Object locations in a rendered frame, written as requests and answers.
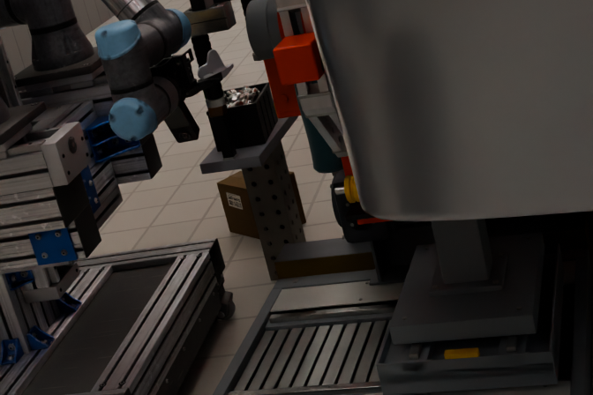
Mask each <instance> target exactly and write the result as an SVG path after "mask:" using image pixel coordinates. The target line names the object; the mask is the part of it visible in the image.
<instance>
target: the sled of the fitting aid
mask: <svg viewBox="0 0 593 395"><path fill-rule="evenodd" d="M563 286H564V265H563V261H562V256H561V250H560V245H559V243H554V244H546V245H545V246H544V265H543V275H542V284H541V293H540V302H539V311H538V320H537V333H533V334H522V335H511V336H500V337H489V338H478V339H457V340H445V341H434V342H423V343H412V344H400V345H394V344H393V341H392V338H391V334H390V330H389V327H388V330H387V335H386V337H385V340H384V343H383V346H382V348H381V350H380V353H379V358H378V360H377V363H376V367H377V371H378V374H379V381H380V385H381V389H382V393H383V395H400V394H413V393H427V392H441V391H466V390H481V389H494V388H507V387H521V386H534V385H548V384H558V375H559V347H560V332H561V317H562V302H563Z"/></svg>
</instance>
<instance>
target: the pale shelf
mask: <svg viewBox="0 0 593 395"><path fill-rule="evenodd" d="M298 117H299V116H292V117H286V118H278V116H277V119H278V122H277V123H276V125H275V126H274V129H273V131H272V133H271V134H270V136H269V138H268V140H267V142H266V143H265V144H263V145H253V146H247V147H243V148H237V149H236V152H237V154H238V155H237V156H236V158H235V159H234V160H223V155H222V152H217V149H216V147H215V148H214V149H213V150H212V151H211V152H210V153H209V154H208V155H207V156H206V158H205V159H203V161H202V162H201V163H200V164H199V165H200V169H201V172H202V174H210V173H216V172H223V171H230V170H236V169H243V168H255V167H261V166H262V165H263V164H264V162H265V161H266V159H267V158H268V157H269V155H270V154H271V153H272V151H273V150H274V149H275V147H276V146H277V145H278V144H279V142H280V141H281V139H282V138H283V137H284V135H285V134H286V133H287V131H288V130H289V128H290V127H291V126H292V124H293V123H294V122H295V120H296V119H297V118H298Z"/></svg>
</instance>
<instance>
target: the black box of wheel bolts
mask: <svg viewBox="0 0 593 395"><path fill-rule="evenodd" d="M223 92H224V93H225V94H226V95H227V99H228V103H227V104H226V105H227V109H228V112H227V113H226V114H227V118H228V121H229V127H230V130H231V134H232V138H233V140H234V144H235V148H236V149H237V148H243V147H247V146H253V145H263V144H265V143H266V142H267V140H268V138H269V136H270V134H271V133H272V131H273V129H274V126H275V125H276V123H277V122H278V119H277V115H276V112H275V108H274V101H273V97H272V94H271V90H270V85H269V82H267V83H262V84H257V85H252V86H244V87H238V88H234V89H229V90H224V91H223ZM206 115H207V116H208V119H209V122H210V126H211V129H212V133H213V136H214V142H215V145H216V149H217V152H221V146H220V143H219V139H218V136H217V132H216V129H215V126H214V119H213V118H211V117H210V115H209V112H208V111H207V112H206Z"/></svg>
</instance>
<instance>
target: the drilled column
mask: <svg viewBox="0 0 593 395"><path fill-rule="evenodd" d="M242 172H243V176H244V181H245V185H246V189H247V192H248V196H249V199H250V202H251V208H252V212H253V215H254V219H255V222H256V226H257V229H258V232H259V239H260V242H261V246H262V249H263V252H264V256H265V260H266V265H267V269H268V272H269V276H270V280H278V275H277V274H276V273H277V272H276V269H275V265H274V261H275V260H276V258H277V257H278V256H279V254H280V252H281V250H282V248H283V246H284V245H285V244H288V243H296V242H306V240H305V236H304V230H303V226H302V222H301V219H300V215H299V211H298V208H297V202H296V198H295V194H294V191H293V187H292V183H291V180H290V176H289V170H288V165H287V161H286V158H285V154H284V151H283V147H282V143H281V141H280V142H279V144H278V145H277V146H276V147H275V149H274V150H273V151H272V153H271V154H270V155H269V157H268V158H267V159H266V161H265V162H264V164H263V165H262V166H261V167H255V168H243V169H242Z"/></svg>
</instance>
